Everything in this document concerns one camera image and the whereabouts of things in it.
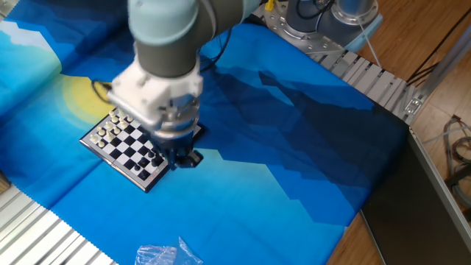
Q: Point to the white chess knight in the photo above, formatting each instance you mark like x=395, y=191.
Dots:
x=100, y=131

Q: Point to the white chess pawn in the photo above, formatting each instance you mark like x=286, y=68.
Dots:
x=124, y=124
x=117, y=130
x=101, y=143
x=129, y=119
x=109, y=136

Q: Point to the black chess rook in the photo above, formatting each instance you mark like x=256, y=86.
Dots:
x=144, y=175

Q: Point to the white wrist mounting bracket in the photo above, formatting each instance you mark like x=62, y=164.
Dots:
x=158, y=92

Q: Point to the black and white chessboard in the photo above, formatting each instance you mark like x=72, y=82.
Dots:
x=121, y=152

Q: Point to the black chess pawn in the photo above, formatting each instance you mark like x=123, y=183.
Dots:
x=150, y=155
x=137, y=168
x=143, y=162

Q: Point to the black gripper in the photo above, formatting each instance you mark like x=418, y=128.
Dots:
x=176, y=144

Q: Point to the white chess rook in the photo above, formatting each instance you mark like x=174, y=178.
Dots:
x=92, y=138

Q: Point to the white zip tie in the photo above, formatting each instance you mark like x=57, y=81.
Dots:
x=371, y=43

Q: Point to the clear plastic zip bag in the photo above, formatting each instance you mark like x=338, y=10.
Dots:
x=162, y=255

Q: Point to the white chess queen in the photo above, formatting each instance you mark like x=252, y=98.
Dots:
x=120, y=113

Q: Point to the white chess king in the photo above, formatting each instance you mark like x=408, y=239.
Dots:
x=113, y=117

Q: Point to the small yellow object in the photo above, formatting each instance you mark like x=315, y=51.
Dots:
x=269, y=5

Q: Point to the blue landscape print cloth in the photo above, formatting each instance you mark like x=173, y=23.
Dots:
x=257, y=184

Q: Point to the white chess bishop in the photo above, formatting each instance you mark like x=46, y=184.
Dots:
x=107, y=125

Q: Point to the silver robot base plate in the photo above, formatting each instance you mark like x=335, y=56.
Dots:
x=294, y=37

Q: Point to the aluminium frame beam with bracket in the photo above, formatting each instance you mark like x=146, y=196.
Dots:
x=447, y=62

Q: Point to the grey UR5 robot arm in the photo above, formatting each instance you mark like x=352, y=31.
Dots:
x=165, y=55

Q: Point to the dark panel with aluminium edge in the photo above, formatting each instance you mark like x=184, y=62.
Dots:
x=404, y=221

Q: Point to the silver wrist flange coupling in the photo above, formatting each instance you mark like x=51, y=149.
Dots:
x=178, y=117

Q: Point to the black chess bishop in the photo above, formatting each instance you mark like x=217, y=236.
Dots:
x=157, y=161

